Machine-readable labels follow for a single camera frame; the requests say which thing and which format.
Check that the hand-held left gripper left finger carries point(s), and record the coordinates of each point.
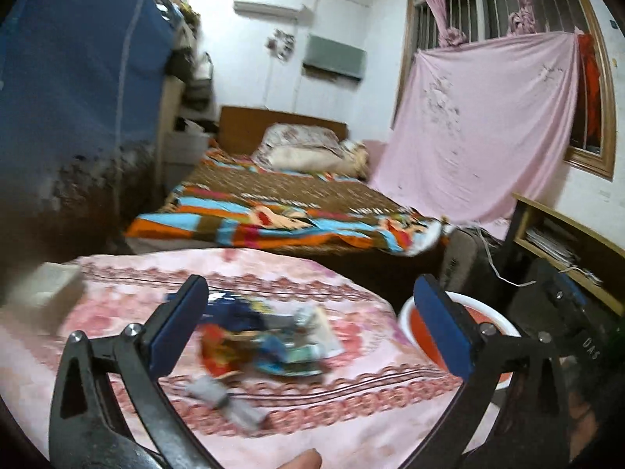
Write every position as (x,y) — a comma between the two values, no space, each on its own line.
(178,322)

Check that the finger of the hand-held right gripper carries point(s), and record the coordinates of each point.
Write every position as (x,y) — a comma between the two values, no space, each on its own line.
(573,293)

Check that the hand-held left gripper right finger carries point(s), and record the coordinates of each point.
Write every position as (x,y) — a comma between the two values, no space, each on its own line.
(447,327)

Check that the red basin with white rim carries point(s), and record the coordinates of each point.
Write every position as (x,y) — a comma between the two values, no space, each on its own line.
(420,337)

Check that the pile of colourful wrappers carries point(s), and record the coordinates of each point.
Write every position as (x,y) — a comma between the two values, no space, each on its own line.
(254,337)

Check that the person's right forearm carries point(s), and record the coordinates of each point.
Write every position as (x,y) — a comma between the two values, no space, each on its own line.
(583,405)

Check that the person's left hand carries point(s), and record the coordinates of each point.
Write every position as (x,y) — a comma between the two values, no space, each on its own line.
(302,460)

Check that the stack of papers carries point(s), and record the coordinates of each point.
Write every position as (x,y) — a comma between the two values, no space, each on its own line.
(551,249)

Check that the brown patterned handbag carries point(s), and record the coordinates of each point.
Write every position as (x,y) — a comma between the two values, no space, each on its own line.
(459,259)

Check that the wooden desk shelf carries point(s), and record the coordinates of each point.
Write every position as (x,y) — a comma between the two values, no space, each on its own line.
(561,217)

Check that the beige box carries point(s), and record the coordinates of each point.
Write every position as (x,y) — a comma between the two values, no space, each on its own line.
(44,293)

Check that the bed with colourful blanket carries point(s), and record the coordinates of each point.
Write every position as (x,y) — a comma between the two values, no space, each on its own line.
(273,190)

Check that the pink floral tablecloth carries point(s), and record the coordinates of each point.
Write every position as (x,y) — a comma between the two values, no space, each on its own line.
(317,430)

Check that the white bedside cabinet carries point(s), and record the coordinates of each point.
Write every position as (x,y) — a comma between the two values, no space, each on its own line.
(183,149)

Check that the pink hanging sheet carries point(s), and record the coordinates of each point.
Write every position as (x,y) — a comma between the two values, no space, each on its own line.
(478,132)

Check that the small floral cushion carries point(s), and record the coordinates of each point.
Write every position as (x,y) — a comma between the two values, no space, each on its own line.
(356,156)

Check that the orange hanging garment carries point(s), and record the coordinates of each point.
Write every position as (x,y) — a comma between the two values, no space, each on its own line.
(592,88)

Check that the wooden bed headboard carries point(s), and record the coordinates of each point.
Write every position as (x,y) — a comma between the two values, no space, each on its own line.
(244,127)

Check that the cream pillow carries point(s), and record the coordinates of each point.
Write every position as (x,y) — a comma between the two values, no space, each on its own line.
(307,159)

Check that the floral pillow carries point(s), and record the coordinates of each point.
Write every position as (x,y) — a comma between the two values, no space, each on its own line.
(298,137)

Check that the cluttered shelf unit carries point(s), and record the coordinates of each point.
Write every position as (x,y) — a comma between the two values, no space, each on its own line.
(195,88)

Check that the blue printed wardrobe cover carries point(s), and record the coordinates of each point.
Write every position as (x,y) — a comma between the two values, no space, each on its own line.
(73,83)

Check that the white air conditioner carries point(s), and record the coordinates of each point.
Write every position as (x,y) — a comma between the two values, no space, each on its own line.
(268,9)

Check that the grey wall panel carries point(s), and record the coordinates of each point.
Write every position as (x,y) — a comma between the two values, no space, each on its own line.
(334,56)

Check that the wall stickers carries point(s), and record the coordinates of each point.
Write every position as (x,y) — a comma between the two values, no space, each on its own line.
(281,44)

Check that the barred window wooden frame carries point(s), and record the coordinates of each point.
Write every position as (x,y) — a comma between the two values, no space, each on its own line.
(488,5)

